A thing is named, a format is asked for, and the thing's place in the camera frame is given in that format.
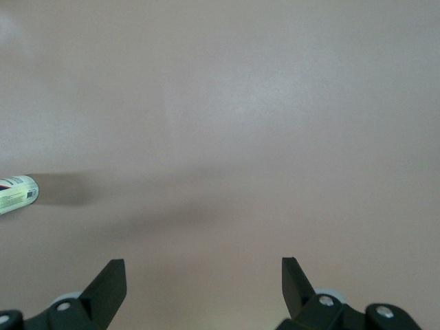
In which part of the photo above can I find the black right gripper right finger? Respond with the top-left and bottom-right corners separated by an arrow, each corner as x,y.
276,256 -> 422,330

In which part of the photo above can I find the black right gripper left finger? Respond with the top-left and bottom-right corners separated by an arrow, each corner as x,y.
0,259 -> 127,330

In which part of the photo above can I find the white navy tennis ball can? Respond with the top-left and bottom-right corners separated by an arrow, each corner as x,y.
0,174 -> 39,217

